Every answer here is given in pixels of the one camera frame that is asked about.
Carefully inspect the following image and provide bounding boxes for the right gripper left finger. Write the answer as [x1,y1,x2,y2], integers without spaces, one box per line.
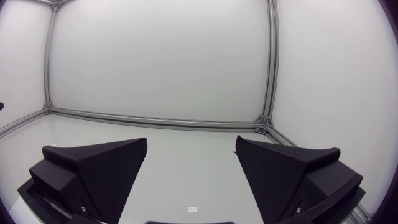
[29,137,149,224]

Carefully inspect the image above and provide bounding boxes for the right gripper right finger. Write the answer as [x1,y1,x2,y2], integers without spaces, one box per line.
[234,134,364,224]

